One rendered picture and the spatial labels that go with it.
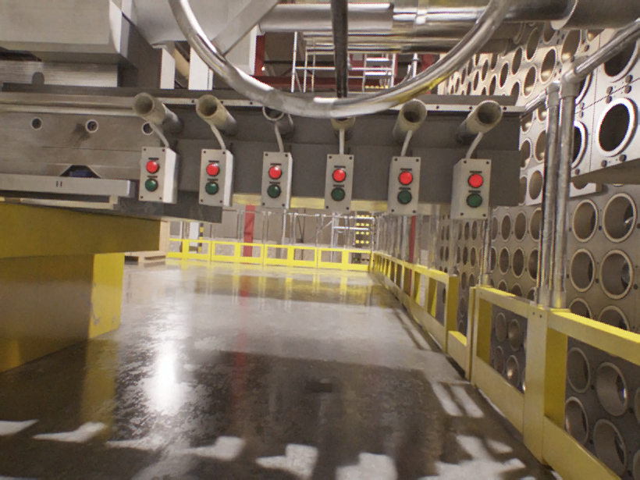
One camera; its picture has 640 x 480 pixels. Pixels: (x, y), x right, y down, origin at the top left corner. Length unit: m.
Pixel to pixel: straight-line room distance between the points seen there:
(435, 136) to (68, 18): 1.15
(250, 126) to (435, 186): 0.57
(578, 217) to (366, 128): 1.97
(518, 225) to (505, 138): 2.50
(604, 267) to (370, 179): 1.78
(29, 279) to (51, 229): 0.49
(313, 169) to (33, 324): 1.28
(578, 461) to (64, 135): 1.62
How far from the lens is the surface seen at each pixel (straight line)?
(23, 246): 1.35
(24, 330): 1.91
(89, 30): 1.52
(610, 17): 1.71
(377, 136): 1.23
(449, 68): 0.46
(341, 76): 0.82
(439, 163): 1.21
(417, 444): 1.28
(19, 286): 1.85
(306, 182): 1.18
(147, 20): 1.66
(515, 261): 3.75
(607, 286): 2.70
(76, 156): 1.49
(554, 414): 1.32
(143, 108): 1.23
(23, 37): 1.63
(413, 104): 1.08
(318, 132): 1.23
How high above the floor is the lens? 0.54
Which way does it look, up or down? 1 degrees up
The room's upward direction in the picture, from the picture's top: 4 degrees clockwise
